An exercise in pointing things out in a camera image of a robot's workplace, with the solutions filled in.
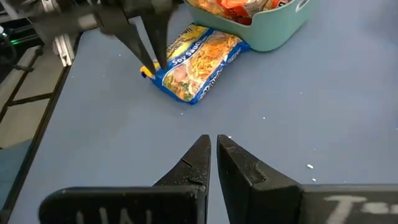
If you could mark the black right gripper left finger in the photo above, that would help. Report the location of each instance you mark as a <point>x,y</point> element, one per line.
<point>140,205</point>

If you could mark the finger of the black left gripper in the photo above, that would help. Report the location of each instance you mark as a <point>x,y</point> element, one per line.
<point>160,37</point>
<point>127,34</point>

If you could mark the red Maruchan noodle pack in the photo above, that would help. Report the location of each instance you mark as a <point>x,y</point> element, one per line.
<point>236,14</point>

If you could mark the black table frame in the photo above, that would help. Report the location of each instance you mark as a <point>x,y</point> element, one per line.
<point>36,134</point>

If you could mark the blue Maruchan noodle pack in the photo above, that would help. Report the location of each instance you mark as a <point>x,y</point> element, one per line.
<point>202,65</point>

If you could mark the teal plastic bin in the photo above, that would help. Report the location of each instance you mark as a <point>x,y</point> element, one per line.
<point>270,34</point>

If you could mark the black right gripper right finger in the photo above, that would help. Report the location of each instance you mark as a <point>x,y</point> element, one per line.
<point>264,202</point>

